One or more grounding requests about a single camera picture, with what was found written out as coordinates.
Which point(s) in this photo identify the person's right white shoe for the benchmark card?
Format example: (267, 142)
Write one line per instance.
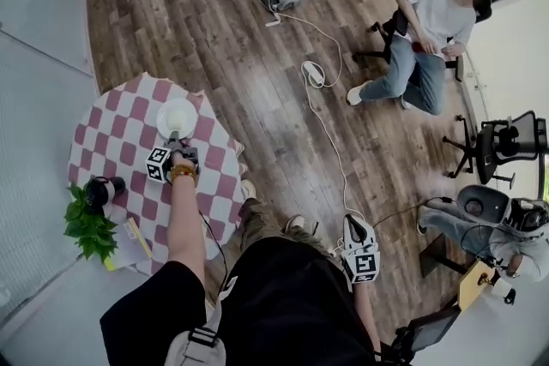
(296, 223)

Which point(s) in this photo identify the person's left forearm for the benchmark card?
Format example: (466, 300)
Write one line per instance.
(184, 223)

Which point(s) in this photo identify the green potted plant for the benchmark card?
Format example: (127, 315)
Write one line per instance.
(90, 227)

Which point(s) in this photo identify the white power strip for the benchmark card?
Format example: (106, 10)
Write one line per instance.
(313, 74)

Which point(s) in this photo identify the black t-shirt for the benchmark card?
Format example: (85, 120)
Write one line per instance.
(279, 304)

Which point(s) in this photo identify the small yellow wooden table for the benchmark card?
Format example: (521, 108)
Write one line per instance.
(472, 291)

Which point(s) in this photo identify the dark brown wooden stool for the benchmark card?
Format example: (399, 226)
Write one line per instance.
(437, 257)

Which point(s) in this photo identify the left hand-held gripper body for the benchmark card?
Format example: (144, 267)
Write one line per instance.
(158, 165)

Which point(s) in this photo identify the yellow and white book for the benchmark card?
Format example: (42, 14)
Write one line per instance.
(128, 244)

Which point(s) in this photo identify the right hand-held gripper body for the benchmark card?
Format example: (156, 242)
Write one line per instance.
(364, 265)

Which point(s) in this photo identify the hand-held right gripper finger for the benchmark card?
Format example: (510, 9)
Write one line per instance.
(369, 238)
(348, 235)

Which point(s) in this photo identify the round table with checkered tablecloth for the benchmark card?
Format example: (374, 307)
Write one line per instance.
(128, 128)

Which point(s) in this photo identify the black flat device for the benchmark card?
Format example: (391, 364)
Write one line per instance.
(429, 332)

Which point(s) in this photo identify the white round plate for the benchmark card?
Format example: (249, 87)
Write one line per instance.
(188, 115)

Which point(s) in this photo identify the person's white shoe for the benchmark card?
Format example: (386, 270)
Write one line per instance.
(296, 223)
(248, 189)

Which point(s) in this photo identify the olive cargo trousers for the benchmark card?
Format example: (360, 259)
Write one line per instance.
(266, 223)

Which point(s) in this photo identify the person's left hand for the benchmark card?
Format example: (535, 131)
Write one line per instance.
(180, 162)

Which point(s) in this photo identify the grey sling bag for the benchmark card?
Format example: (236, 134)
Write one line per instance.
(197, 347)

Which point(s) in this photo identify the person's left white shoe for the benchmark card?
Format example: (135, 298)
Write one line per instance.
(248, 189)

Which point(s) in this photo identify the person's right forearm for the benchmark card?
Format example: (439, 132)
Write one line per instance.
(364, 313)

